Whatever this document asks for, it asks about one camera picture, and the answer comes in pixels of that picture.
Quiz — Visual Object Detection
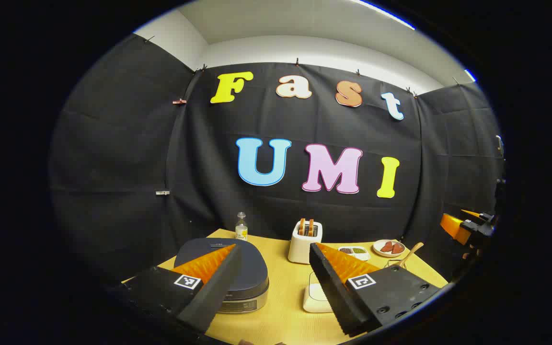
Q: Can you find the round white plate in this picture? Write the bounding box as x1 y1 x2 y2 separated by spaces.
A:
373 240 406 258

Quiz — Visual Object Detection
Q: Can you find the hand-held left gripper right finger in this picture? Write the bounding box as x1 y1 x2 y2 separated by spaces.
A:
309 242 442 337

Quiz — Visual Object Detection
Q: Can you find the silver and black rice cooker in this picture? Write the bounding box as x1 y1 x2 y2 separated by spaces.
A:
174 238 270 314

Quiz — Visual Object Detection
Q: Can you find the white divided dish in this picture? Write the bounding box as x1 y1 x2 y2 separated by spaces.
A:
337 246 370 262

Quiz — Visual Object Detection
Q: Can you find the white toaster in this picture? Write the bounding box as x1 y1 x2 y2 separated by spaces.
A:
287 219 323 265

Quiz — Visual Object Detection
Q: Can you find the wooden spoon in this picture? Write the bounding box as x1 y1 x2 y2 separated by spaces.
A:
397 242 424 268

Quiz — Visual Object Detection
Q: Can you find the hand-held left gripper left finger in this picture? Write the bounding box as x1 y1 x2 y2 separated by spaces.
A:
122 243 243 334

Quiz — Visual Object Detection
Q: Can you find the clear plastic rice box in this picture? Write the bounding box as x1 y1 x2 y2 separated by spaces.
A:
303 272 334 313

